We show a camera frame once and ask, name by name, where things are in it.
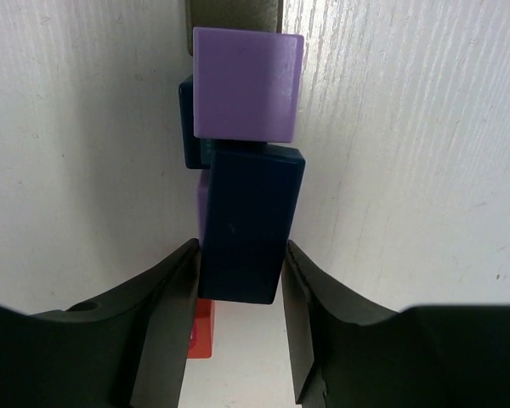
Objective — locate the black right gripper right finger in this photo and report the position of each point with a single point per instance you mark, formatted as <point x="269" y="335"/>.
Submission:
<point x="347" y="351"/>

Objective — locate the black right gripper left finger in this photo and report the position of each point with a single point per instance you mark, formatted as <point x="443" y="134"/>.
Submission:
<point x="89" y="354"/>

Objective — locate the purple wooden cube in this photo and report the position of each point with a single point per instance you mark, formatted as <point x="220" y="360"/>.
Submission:
<point x="246" y="84"/>
<point x="202" y="197"/>

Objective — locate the long dark blue block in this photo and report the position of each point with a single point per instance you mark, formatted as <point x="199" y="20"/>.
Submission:
<point x="252" y="196"/>

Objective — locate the small dark blue cube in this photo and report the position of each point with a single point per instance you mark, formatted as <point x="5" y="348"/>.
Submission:
<point x="197" y="152"/>

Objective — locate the olive wooden cube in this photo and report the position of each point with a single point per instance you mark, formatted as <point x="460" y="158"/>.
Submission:
<point x="251" y="15"/>

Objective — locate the red wooden cube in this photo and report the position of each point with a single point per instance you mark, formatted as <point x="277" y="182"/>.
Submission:
<point x="201" y="337"/>

